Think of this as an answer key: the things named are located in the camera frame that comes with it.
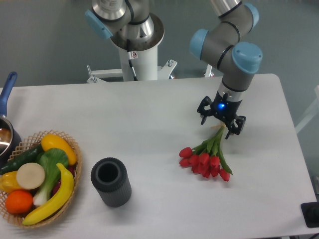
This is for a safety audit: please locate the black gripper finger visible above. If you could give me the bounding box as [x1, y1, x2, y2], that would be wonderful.
[197, 96, 213, 124]
[225, 115, 246, 139]

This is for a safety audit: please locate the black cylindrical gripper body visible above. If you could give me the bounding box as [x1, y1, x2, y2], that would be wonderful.
[210, 92, 243, 124]

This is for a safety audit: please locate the red tulip bouquet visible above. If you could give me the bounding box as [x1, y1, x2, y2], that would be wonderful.
[179, 124, 233, 182]

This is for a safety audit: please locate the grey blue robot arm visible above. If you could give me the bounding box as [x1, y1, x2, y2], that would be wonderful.
[85, 0, 263, 135]

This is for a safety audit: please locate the black device at edge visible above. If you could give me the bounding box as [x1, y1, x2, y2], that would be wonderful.
[301, 202, 319, 228]

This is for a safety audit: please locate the dark grey ribbed vase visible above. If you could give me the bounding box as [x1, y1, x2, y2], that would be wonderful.
[90, 157, 132, 208]

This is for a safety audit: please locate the red vegetable in basket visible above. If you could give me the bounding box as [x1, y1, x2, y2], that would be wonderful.
[51, 166, 75, 196]

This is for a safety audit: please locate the green bok choy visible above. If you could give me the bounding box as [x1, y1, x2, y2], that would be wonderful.
[33, 148, 68, 207]

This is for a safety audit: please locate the yellow banana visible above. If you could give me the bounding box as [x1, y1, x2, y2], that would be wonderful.
[22, 163, 74, 226]

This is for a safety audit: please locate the green cucumber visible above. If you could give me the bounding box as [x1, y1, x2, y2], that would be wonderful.
[0, 144, 44, 175]

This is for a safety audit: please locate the beige round disc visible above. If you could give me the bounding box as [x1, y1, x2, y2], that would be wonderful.
[16, 163, 45, 190]

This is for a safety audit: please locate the orange fruit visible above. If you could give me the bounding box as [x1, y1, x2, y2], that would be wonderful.
[5, 190, 33, 214]

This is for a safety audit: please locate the yellow bell pepper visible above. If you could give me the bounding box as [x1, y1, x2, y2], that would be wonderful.
[0, 171, 23, 193]

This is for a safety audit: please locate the woven wicker basket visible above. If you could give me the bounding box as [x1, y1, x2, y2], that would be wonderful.
[0, 130, 82, 229]

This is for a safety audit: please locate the white table clamp bracket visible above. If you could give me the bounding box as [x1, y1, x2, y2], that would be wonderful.
[86, 59, 177, 83]

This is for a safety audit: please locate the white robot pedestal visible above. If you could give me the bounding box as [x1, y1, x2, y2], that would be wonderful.
[111, 13, 164, 78]

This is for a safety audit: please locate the black cable on pedestal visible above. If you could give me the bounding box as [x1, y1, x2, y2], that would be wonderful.
[126, 39, 139, 82]

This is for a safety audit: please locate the blue handled saucepan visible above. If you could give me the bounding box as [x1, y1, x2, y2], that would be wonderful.
[0, 72, 21, 167]

